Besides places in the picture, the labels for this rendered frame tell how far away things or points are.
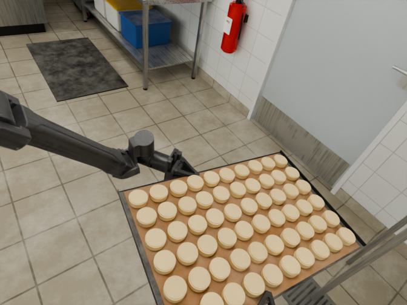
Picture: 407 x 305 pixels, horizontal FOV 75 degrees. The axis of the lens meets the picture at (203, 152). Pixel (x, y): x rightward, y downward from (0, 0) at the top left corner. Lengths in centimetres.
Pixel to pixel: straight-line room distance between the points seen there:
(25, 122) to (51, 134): 6
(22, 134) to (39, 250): 138
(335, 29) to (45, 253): 231
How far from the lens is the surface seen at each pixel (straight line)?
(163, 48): 330
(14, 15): 402
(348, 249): 90
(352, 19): 213
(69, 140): 66
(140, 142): 77
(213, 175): 82
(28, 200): 211
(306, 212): 87
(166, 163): 79
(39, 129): 61
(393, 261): 241
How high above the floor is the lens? 163
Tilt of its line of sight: 45 degrees down
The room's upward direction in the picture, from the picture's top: 13 degrees clockwise
